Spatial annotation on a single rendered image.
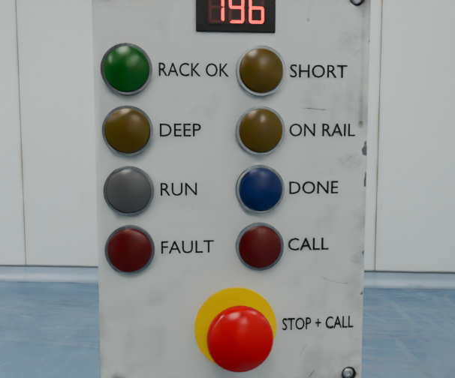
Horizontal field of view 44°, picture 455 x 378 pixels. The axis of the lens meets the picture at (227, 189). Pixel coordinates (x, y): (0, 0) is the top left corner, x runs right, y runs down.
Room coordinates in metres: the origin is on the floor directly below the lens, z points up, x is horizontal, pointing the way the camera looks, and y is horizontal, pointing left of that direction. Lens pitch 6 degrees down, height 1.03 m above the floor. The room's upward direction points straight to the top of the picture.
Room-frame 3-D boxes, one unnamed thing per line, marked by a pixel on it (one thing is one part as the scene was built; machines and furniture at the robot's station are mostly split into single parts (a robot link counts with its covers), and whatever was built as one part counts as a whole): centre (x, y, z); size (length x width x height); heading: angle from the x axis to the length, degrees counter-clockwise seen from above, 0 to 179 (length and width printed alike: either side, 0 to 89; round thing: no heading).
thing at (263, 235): (0.35, -0.02, 0.96); 0.03 x 0.01 x 0.03; 97
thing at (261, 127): (0.35, -0.02, 1.03); 0.03 x 0.01 x 0.03; 97
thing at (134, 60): (0.34, 0.06, 1.06); 0.03 x 0.01 x 0.03; 97
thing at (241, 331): (0.34, -0.01, 0.90); 0.04 x 0.04 x 0.04; 7
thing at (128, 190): (0.34, 0.06, 0.99); 0.03 x 0.01 x 0.03; 97
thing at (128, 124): (0.34, 0.06, 1.03); 0.03 x 0.01 x 0.03; 97
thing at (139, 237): (0.34, 0.06, 0.96); 0.03 x 0.01 x 0.03; 97
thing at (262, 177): (0.35, -0.02, 0.99); 0.03 x 0.01 x 0.03; 97
